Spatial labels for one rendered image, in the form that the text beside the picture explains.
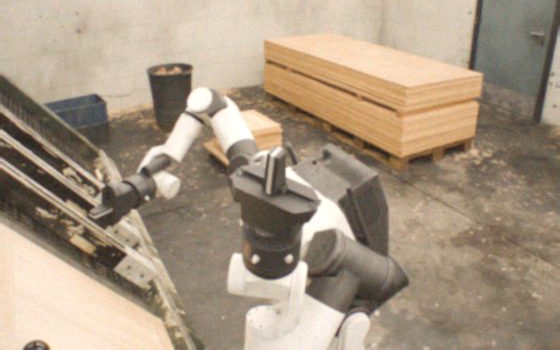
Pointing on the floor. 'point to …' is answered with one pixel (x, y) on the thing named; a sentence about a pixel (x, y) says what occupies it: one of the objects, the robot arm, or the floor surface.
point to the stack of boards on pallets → (374, 95)
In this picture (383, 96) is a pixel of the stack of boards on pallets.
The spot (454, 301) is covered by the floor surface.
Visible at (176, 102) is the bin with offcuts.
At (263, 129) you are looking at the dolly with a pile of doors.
